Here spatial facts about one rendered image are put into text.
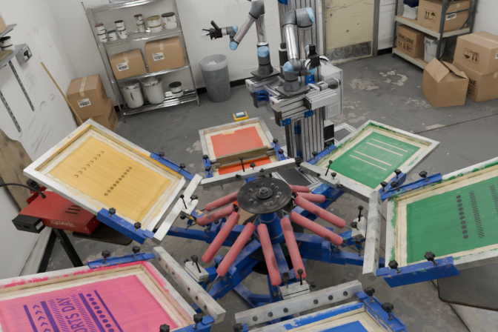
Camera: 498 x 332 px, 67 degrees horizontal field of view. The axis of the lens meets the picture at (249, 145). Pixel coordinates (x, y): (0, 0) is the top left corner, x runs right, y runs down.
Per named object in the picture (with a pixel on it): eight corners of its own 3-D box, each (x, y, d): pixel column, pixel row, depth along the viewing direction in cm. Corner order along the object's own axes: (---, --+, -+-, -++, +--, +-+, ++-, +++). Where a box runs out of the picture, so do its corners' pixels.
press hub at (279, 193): (253, 315, 289) (222, 176, 216) (301, 301, 292) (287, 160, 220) (265, 366, 256) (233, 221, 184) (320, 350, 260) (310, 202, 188)
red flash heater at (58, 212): (21, 224, 260) (12, 211, 254) (66, 182, 296) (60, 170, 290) (92, 236, 240) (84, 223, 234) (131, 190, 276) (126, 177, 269)
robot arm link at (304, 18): (297, 73, 322) (293, 7, 293) (315, 71, 321) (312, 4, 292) (299, 78, 312) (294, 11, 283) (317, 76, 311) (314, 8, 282)
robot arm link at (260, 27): (258, 60, 362) (250, 1, 333) (257, 55, 375) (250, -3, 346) (270, 58, 361) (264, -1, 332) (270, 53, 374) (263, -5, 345)
